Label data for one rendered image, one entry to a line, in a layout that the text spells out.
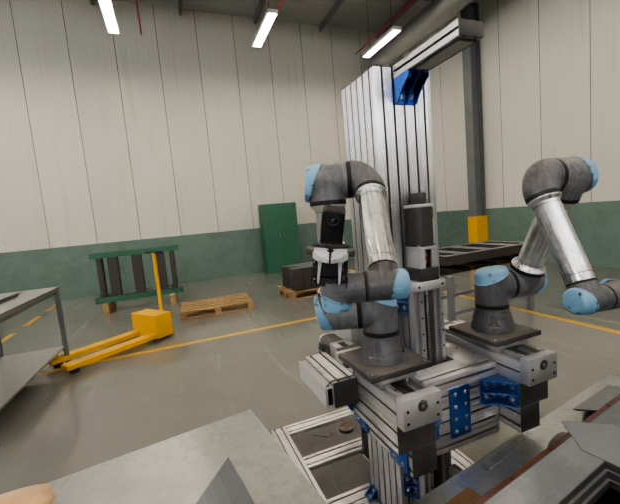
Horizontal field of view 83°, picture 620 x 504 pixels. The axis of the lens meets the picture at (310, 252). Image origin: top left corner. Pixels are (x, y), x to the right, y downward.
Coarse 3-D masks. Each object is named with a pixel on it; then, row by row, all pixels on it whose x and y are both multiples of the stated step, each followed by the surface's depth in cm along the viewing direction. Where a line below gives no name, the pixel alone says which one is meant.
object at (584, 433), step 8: (576, 424) 100; (584, 424) 100; (592, 424) 99; (600, 424) 99; (608, 424) 99; (576, 432) 97; (584, 432) 96; (592, 432) 96; (600, 432) 96; (576, 440) 94; (584, 440) 93; (592, 440) 93
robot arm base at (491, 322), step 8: (480, 312) 132; (488, 312) 129; (496, 312) 128; (504, 312) 128; (472, 320) 138; (480, 320) 131; (488, 320) 129; (496, 320) 128; (504, 320) 128; (512, 320) 129; (472, 328) 135; (480, 328) 131; (488, 328) 129; (496, 328) 127; (504, 328) 127; (512, 328) 128
